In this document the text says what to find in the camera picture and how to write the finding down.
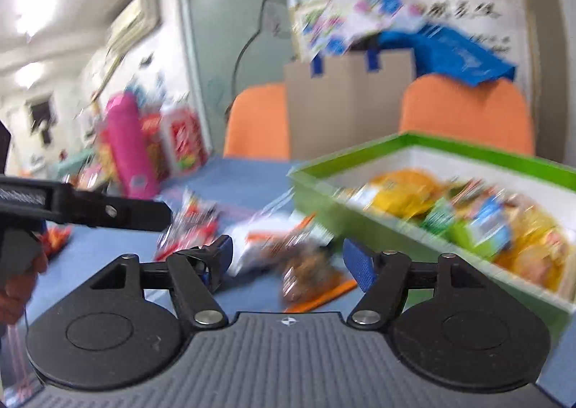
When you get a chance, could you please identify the dark red date packet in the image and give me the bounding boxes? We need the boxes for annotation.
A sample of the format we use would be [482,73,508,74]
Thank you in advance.
[154,189,220,262]

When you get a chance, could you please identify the white snack packet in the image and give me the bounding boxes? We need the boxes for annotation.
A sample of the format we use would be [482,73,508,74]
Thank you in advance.
[224,211,334,276]

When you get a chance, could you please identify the clear orange nut packet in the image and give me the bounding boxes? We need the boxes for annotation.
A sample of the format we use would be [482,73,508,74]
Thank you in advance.
[281,247,357,313]

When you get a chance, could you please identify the yellow egg yolk pastry packet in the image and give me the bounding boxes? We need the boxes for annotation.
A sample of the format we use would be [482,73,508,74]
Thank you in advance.
[365,169,445,220]

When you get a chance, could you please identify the green pea snack packet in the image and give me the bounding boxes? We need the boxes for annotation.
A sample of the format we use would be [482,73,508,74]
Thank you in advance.
[421,196,513,261]

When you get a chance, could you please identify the yellow cake packet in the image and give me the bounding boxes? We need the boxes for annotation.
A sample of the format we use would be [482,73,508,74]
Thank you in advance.
[492,206,575,293]

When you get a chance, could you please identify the person's left hand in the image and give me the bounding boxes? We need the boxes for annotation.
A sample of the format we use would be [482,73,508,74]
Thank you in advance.
[0,253,48,325]

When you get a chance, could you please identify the small red brown snack packet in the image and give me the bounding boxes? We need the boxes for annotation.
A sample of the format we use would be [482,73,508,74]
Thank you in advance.
[40,226,72,260]

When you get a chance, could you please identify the pink thermos bottle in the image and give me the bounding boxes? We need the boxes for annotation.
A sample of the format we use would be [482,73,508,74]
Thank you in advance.
[105,92,159,199]

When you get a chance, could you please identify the white juice bottle red label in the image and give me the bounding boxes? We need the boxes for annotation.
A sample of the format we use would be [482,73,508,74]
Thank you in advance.
[160,102,207,177]

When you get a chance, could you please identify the green open cardboard box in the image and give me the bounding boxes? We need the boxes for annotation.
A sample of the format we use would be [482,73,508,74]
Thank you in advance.
[289,132,575,338]

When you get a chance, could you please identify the left orange chair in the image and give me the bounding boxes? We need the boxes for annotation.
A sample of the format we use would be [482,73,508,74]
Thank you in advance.
[222,82,290,161]

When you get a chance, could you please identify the orange chair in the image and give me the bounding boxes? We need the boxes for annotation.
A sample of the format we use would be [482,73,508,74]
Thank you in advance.
[399,75,535,156]
[222,82,290,161]

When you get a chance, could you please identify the brown cardboard sheet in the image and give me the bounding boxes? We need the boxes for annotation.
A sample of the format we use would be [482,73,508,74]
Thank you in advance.
[284,49,416,161]

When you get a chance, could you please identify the right orange chair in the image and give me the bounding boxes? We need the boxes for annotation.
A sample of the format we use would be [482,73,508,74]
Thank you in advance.
[399,75,535,156]

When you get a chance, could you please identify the air conditioner unit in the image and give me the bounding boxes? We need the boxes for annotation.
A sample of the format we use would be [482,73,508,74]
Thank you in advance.
[107,0,160,56]

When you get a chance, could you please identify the blue fabric bag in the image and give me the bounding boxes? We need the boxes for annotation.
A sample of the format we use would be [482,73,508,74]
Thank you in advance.
[378,24,517,87]

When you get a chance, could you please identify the floral cloth bundle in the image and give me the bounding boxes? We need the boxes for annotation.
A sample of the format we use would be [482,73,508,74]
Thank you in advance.
[295,0,425,61]

